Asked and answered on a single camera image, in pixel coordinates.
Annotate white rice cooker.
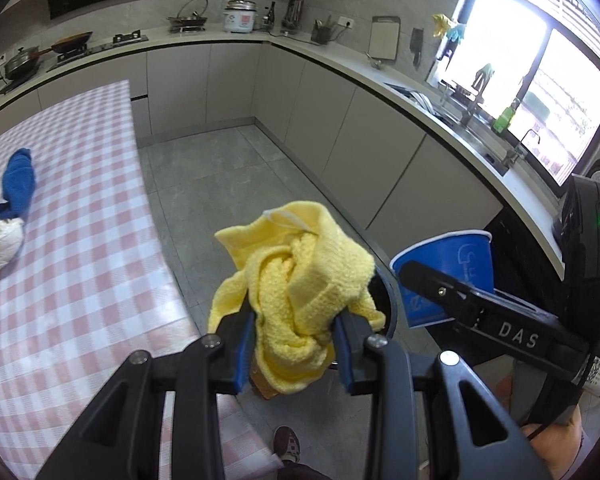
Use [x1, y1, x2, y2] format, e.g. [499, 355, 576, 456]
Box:
[223, 0, 259, 34]

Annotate black cleaver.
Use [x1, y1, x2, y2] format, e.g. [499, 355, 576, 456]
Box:
[410, 27, 425, 71]

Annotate metal pot with handle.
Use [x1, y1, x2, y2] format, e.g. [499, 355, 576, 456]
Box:
[166, 0, 211, 34]

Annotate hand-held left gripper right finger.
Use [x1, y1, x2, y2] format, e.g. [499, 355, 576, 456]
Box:
[332, 310, 553, 480]

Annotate metal faucet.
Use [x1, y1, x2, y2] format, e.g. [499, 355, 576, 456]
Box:
[437, 82, 488, 128]

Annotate person's right hand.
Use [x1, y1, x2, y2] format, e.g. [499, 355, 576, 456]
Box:
[522, 405, 586, 478]

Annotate black induction cooker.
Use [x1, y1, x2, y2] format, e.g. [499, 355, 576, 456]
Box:
[0, 77, 38, 96]

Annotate green bottle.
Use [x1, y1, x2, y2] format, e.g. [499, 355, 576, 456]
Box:
[494, 100, 521, 133]

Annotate white cutting board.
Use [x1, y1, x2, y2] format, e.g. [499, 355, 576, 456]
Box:
[368, 15, 402, 62]

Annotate dark red patterned shoe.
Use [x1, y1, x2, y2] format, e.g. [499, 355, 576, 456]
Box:
[272, 425, 302, 467]

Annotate pink checked tablecloth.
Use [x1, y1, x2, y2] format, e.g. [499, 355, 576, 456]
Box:
[0, 79, 287, 480]

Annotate dish rack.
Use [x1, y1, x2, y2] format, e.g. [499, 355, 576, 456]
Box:
[387, 82, 448, 116]

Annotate dark utensil holder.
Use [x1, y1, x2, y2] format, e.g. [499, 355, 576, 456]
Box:
[311, 16, 337, 45]

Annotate yellow knitted cloth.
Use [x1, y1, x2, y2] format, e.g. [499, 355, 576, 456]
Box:
[207, 201, 387, 395]

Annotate grey kitchen counter cabinets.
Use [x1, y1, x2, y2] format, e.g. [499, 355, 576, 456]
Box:
[0, 22, 581, 281]

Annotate yellow rubber gloves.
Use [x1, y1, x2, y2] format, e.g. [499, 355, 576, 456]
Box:
[431, 12, 467, 42]

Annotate black gas hob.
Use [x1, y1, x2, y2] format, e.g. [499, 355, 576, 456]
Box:
[46, 31, 149, 72]

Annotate window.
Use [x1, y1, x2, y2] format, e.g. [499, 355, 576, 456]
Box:
[427, 0, 600, 188]

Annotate open frying wok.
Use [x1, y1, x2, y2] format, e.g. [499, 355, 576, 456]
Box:
[50, 31, 95, 56]

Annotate large blue paper cup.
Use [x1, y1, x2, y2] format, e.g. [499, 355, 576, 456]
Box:
[390, 229, 496, 330]

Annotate lidded wok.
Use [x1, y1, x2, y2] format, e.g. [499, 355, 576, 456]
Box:
[3, 46, 53, 82]

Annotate black plastic bucket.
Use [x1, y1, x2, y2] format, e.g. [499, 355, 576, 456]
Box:
[367, 266, 400, 346]

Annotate steel sink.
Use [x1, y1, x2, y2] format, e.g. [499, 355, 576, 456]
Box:
[430, 105, 511, 176]

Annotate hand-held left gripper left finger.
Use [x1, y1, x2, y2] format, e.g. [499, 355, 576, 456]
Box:
[35, 310, 258, 480]

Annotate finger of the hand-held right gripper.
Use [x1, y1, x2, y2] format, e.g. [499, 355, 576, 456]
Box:
[397, 261, 486, 332]

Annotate blue cloth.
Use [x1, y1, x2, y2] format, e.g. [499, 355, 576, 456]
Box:
[0, 147, 37, 224]

